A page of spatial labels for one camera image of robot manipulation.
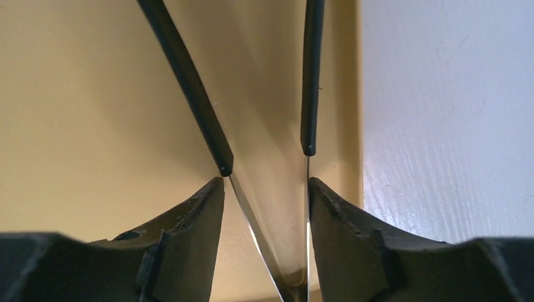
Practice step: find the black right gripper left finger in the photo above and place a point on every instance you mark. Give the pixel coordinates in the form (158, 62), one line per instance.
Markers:
(169, 258)

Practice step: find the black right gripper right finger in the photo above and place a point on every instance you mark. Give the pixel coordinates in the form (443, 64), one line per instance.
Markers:
(362, 258)

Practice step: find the yellow serving tray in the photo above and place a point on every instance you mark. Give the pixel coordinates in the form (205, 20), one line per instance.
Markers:
(97, 137)

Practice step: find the black metal food tongs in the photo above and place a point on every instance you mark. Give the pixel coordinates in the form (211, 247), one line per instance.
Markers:
(192, 87)

